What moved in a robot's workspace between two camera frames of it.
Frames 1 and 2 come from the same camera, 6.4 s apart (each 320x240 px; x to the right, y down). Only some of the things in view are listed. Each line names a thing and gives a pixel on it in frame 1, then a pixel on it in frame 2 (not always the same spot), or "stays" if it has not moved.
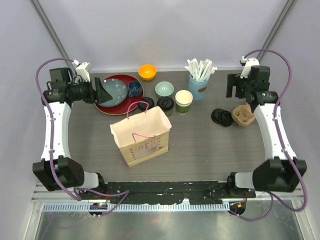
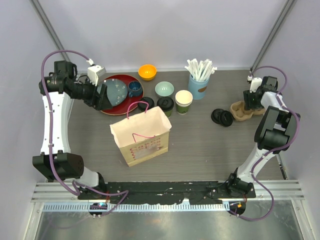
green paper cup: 168,113 stays
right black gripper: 234,79 to 249,105
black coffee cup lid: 143,106 stays
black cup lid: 165,103 stays
